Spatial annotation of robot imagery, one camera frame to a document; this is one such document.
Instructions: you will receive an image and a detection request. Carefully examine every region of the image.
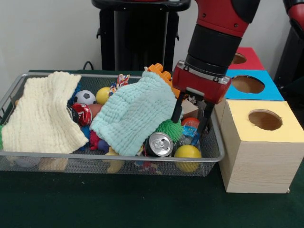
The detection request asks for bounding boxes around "yellow ball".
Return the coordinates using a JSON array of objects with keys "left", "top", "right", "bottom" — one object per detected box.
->
[
  {"left": 174, "top": 144, "right": 202, "bottom": 173},
  {"left": 95, "top": 87, "right": 112, "bottom": 105}
]

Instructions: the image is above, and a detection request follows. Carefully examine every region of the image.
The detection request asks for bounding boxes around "small soccer ball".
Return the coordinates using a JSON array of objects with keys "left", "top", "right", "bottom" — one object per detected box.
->
[{"left": 73, "top": 90, "right": 97, "bottom": 105}]

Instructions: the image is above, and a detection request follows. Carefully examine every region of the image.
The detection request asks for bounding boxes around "shallow mesh bin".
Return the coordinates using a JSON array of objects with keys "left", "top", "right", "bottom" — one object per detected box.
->
[{"left": 0, "top": 73, "right": 226, "bottom": 178}]

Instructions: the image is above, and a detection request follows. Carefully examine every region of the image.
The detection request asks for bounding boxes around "mint green cloth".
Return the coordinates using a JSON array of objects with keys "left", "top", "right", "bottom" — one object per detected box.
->
[{"left": 90, "top": 66, "right": 185, "bottom": 157}]

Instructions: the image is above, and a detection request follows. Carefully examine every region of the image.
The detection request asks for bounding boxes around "crushed red can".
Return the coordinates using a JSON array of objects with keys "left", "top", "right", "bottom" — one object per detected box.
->
[{"left": 66, "top": 103, "right": 93, "bottom": 126}]

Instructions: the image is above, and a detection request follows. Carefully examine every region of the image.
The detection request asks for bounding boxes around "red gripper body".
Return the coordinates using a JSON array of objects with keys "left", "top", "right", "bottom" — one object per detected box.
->
[{"left": 172, "top": 60, "right": 231, "bottom": 105}]

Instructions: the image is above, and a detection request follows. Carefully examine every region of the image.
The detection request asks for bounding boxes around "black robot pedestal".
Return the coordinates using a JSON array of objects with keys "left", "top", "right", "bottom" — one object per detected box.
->
[{"left": 91, "top": 0, "right": 192, "bottom": 71}]

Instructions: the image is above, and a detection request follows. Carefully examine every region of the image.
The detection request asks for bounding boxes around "red orange ball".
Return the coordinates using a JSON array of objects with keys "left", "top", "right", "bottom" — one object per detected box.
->
[{"left": 181, "top": 116, "right": 200, "bottom": 128}]

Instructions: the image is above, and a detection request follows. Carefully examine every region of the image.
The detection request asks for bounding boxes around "dark green table cloth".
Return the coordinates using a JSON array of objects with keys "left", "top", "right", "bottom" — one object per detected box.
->
[
  {"left": 277, "top": 76, "right": 304, "bottom": 112},
  {"left": 0, "top": 69, "right": 304, "bottom": 228}
]

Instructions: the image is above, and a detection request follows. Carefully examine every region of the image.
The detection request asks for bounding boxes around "silver drink can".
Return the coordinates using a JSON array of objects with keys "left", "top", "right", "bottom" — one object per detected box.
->
[{"left": 144, "top": 132, "right": 174, "bottom": 157}]

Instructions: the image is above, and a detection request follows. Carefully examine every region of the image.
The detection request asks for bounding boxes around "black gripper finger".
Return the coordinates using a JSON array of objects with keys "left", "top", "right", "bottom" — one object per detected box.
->
[
  {"left": 196, "top": 101, "right": 215, "bottom": 136},
  {"left": 171, "top": 91, "right": 185, "bottom": 124}
]

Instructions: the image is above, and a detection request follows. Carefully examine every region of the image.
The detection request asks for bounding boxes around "cream cloth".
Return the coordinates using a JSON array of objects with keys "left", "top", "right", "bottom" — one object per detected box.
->
[{"left": 1, "top": 71, "right": 89, "bottom": 154}]

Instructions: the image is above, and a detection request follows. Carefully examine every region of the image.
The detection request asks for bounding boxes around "clear bottle with blue label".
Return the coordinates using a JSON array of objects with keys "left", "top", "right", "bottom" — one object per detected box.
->
[{"left": 177, "top": 123, "right": 201, "bottom": 147}]

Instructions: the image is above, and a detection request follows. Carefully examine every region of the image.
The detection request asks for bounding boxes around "green spiky ball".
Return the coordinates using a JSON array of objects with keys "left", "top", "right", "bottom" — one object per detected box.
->
[{"left": 155, "top": 118, "right": 184, "bottom": 143}]

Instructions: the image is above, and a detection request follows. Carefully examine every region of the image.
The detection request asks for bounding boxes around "wooden box with three holes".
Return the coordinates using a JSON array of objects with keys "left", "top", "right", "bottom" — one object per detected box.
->
[{"left": 213, "top": 47, "right": 304, "bottom": 194}]

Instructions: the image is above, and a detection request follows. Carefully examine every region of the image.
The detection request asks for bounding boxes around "orange toy building block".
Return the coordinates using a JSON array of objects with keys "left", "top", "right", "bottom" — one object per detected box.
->
[{"left": 147, "top": 63, "right": 181, "bottom": 98}]

